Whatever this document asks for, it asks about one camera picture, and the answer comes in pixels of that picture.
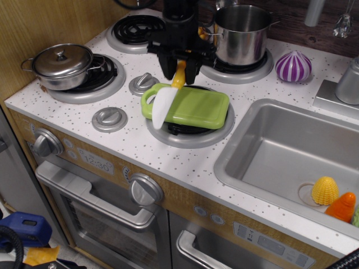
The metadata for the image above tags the silver oven knob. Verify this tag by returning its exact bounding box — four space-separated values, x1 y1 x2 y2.
33 128 64 157
129 173 164 207

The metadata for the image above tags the blue clamp tool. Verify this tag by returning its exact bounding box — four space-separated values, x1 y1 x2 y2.
1 212 52 247

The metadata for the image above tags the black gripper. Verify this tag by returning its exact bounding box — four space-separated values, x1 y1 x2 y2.
146 16 216 85

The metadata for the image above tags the purple striped toy onion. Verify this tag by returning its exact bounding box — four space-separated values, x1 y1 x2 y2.
275 50 312 82

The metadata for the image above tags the yellow cloth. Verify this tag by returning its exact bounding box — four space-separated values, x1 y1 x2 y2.
24 246 61 266

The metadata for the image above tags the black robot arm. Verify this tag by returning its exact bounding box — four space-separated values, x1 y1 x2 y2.
146 1 216 85

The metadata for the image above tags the black cable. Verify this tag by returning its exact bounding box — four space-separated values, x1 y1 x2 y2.
0 225 25 269

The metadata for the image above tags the silver oven knob left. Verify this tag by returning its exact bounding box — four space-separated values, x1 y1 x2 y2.
33 128 64 157

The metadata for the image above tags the silver oven knob right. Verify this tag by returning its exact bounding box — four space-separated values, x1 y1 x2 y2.
129 173 164 207

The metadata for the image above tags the yellow toy bell pepper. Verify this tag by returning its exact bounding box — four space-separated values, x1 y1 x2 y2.
197 27 210 41

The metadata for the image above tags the orange toy carrot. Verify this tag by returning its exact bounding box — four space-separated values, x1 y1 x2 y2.
325 192 356 223

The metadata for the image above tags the green toy vegetable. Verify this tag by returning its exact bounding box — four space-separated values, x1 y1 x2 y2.
352 207 359 227

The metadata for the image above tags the silver dishwasher door handle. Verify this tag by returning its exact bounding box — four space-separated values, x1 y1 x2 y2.
176 230 228 269

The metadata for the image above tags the silver stove knob middle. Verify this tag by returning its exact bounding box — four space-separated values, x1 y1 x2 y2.
128 72 159 96

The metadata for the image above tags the back right black burner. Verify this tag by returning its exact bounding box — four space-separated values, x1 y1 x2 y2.
200 49 274 85

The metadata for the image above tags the silver stove knob bottom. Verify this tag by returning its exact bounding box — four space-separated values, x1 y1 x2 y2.
91 107 128 133

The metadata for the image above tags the back left black burner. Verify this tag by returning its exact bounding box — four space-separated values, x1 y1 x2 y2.
106 15 165 54

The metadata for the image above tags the silver oven door handle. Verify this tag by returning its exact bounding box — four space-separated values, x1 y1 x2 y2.
35 160 158 233

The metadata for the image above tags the silver sink basin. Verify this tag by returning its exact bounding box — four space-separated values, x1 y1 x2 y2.
214 99 358 238

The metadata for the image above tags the front right black burner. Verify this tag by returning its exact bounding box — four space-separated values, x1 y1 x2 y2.
145 85 236 149

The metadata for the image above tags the silver stove knob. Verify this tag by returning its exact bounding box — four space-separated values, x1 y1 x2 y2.
128 72 159 96
91 107 128 133

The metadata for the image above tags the black burner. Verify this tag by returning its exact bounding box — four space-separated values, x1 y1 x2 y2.
47 54 126 104
145 85 236 149
200 49 274 85
106 15 165 54

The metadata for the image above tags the hanging clear utensil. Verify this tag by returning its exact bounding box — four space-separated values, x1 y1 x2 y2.
332 1 355 39

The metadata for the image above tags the steel pot with lid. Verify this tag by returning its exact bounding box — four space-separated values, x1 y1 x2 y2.
21 43 106 91

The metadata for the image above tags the green plastic cutting board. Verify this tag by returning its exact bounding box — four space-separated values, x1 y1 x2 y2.
140 82 230 130

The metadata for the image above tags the yellow handled white toy knife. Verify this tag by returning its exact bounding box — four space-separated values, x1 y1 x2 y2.
152 61 186 129

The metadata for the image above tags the yellow toy corn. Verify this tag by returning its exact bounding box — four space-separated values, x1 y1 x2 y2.
311 176 339 205

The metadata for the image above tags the tall steel pot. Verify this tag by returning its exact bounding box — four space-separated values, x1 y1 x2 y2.
210 4 281 66

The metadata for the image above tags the front left black burner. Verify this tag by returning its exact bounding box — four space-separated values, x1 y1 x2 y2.
47 54 126 104

